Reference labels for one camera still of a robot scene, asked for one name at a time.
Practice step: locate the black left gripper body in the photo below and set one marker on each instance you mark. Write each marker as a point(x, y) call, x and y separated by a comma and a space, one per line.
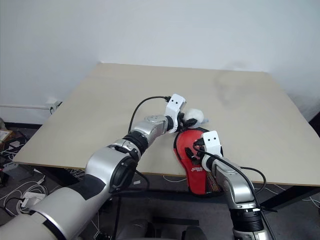
point(182, 121)

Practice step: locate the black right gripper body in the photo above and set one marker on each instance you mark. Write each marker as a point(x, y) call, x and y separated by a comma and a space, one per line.
point(199, 147)

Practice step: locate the white fluffy cloth ball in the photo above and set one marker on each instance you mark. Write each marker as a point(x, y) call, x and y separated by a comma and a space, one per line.
point(194, 113)

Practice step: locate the red table tennis paddle case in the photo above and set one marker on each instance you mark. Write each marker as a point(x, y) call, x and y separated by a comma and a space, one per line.
point(187, 142)

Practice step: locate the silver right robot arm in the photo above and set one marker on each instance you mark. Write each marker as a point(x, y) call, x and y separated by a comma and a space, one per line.
point(235, 185)

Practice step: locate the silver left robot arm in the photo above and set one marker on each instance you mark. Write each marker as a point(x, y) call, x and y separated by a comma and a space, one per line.
point(105, 162)

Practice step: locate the dark rounded grey shape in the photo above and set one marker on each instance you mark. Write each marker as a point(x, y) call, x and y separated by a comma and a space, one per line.
point(193, 233)
point(136, 230)

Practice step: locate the white power strip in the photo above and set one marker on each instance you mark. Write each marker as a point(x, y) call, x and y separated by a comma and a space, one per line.
point(32, 197)

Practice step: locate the white power adapter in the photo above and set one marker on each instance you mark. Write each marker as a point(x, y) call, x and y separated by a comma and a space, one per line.
point(15, 144)

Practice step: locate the cardboard box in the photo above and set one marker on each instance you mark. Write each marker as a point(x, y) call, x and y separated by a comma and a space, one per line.
point(4, 135)

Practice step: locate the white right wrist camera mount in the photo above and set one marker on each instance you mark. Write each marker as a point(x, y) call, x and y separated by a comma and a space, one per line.
point(212, 145)

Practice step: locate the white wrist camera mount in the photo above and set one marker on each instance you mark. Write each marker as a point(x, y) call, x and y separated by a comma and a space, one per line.
point(174, 105)
point(212, 145)

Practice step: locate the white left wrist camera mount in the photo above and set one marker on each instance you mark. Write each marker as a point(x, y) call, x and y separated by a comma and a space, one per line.
point(174, 105)

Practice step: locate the black table frame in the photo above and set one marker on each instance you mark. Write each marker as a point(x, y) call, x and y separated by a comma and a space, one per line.
point(287, 197)

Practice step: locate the white wall socket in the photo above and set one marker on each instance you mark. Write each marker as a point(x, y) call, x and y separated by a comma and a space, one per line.
point(53, 105)

